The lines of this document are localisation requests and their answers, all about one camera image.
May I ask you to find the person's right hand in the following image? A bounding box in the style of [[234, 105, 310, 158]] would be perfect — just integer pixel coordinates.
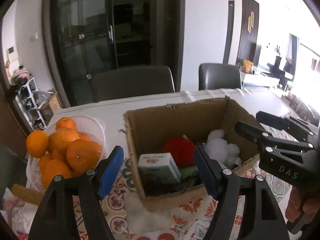
[[285, 186, 319, 224]]

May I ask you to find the dark glass sliding door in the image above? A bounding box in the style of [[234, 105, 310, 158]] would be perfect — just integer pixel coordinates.
[[42, 0, 185, 107]]

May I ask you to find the patterned tile table mat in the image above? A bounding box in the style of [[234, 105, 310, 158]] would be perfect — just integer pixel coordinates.
[[72, 109, 318, 240]]

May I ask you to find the white shoe rack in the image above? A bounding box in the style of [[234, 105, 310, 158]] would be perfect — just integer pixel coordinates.
[[16, 77, 47, 131]]

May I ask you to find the white cotton fluff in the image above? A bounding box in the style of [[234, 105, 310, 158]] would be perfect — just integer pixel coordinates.
[[204, 129, 242, 170]]

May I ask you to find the dark grey chair right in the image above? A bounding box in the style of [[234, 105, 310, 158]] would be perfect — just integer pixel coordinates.
[[199, 63, 242, 90]]

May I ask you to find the red plush ball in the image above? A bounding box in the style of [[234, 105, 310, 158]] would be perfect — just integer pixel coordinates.
[[162, 137, 196, 168]]

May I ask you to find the cardboard box on floor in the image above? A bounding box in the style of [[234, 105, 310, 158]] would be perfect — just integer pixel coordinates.
[[39, 92, 62, 123]]

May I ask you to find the dark grey chair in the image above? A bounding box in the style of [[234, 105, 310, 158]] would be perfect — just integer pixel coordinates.
[[91, 66, 175, 102], [199, 63, 242, 90]]

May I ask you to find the brown cardboard box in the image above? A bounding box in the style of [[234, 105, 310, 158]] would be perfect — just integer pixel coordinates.
[[124, 97, 261, 212]]

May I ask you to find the dark grey chair left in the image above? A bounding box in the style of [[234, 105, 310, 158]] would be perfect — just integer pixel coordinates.
[[91, 66, 175, 102]]

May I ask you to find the white plastic fruit basket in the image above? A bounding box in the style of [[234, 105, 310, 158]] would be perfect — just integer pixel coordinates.
[[25, 115, 108, 193]]

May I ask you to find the woven tissue box floral cover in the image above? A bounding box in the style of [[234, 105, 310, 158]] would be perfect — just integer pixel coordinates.
[[1, 184, 43, 239]]

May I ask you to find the green knitted cloth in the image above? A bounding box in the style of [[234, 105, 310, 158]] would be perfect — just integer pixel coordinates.
[[174, 173, 203, 192]]

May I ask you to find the orange left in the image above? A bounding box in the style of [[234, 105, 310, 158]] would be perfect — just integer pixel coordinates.
[[26, 130, 49, 158]]

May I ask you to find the orange front large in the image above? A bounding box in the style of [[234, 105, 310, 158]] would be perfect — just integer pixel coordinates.
[[66, 139, 101, 174]]

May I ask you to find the white intercom panel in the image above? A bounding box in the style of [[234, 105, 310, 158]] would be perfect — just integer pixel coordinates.
[[7, 46, 18, 63]]

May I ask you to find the orange right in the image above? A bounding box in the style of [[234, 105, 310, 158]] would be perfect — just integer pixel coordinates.
[[55, 117, 77, 131]]

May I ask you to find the dark wood wall panel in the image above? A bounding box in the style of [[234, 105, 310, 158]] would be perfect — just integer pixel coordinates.
[[237, 0, 259, 62]]

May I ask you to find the orange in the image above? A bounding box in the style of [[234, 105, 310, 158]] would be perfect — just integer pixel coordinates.
[[55, 117, 77, 131], [26, 130, 49, 158]]

